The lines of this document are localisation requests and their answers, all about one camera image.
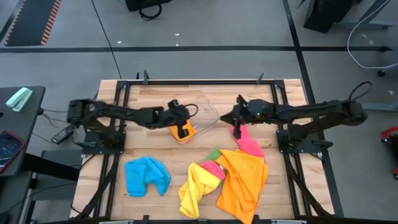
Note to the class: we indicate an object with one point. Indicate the black metal table frame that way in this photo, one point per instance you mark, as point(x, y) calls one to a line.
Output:
point(199, 82)

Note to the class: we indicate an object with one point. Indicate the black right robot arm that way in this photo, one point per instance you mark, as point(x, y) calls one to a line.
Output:
point(311, 109)

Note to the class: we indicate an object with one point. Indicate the black frame lever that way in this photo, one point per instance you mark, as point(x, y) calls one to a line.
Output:
point(259, 79)

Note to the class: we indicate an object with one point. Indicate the black power adapter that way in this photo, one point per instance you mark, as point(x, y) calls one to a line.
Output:
point(60, 135)

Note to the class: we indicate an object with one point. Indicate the black side table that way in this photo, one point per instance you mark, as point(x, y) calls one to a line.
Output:
point(18, 121)

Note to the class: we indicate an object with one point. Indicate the bunched pink microfiber towel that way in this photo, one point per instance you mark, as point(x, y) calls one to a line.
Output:
point(214, 169)

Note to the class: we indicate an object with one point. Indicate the red wheeled cart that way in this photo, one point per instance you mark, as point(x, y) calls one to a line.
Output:
point(390, 132)

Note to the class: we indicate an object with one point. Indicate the black orange-striped floor mat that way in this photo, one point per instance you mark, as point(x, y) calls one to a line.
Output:
point(31, 21)

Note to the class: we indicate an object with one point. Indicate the yellow microfiber towel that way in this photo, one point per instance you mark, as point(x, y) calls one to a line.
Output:
point(196, 193)

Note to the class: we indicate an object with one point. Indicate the green microfiber towel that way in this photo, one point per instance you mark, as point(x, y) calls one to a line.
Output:
point(214, 155)

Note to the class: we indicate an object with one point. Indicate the grey metal table foot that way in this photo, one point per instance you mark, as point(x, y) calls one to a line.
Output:
point(376, 106)

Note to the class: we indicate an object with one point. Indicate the mint green stapler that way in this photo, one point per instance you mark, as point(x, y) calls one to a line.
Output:
point(18, 99)

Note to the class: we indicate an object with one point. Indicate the clear plastic container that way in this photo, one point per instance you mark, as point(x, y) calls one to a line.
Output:
point(208, 109)

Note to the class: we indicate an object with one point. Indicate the smartphone with red case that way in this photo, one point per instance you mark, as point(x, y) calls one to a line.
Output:
point(9, 149)

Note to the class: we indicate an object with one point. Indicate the black floor cabinet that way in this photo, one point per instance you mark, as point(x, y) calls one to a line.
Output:
point(326, 15)

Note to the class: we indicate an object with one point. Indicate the small orange microfiber towel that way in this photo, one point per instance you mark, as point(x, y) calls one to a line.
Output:
point(175, 133)

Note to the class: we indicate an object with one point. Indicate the black caster wheel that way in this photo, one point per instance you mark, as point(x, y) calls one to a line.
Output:
point(381, 73)

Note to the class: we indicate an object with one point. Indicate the blue microfiber towel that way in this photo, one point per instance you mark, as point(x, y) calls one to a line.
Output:
point(143, 177)

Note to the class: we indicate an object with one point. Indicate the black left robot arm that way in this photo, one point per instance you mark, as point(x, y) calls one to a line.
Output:
point(124, 110)

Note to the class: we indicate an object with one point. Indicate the long pink microfiber towel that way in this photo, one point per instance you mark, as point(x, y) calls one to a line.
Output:
point(248, 144)

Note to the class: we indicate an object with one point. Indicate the large orange microfiber towel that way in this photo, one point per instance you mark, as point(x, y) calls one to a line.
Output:
point(242, 186)

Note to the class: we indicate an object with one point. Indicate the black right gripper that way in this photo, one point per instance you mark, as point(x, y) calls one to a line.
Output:
point(252, 110)

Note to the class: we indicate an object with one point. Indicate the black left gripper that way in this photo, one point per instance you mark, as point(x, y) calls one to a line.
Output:
point(175, 115)

